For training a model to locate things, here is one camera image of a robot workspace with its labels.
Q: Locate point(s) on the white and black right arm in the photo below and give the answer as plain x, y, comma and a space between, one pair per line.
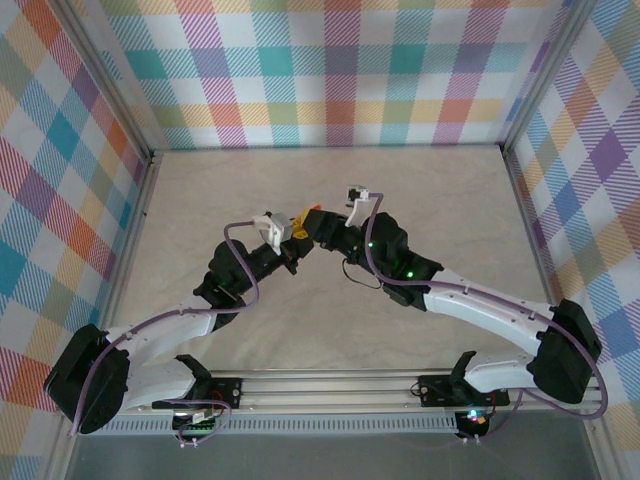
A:
485, 307

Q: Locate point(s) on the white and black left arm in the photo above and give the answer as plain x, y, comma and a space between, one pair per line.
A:
160, 332

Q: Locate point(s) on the left electronics board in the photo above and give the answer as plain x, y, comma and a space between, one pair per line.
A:
197, 425

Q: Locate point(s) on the electronics board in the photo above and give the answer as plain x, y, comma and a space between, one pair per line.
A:
474, 420
197, 425

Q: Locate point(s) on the right electronics board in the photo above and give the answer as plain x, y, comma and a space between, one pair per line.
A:
474, 420

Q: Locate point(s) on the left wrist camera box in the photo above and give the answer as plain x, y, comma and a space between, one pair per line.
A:
277, 230

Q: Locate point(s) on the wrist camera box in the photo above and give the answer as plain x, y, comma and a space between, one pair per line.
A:
357, 207
277, 230

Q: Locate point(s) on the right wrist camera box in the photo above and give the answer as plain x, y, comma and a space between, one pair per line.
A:
357, 207

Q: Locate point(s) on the aluminium side rail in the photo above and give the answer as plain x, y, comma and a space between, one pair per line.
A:
140, 200
522, 200

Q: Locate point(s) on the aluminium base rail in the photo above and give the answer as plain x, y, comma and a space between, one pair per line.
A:
325, 390

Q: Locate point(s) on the aluminium frame post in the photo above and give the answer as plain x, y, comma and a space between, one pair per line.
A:
112, 82
545, 75

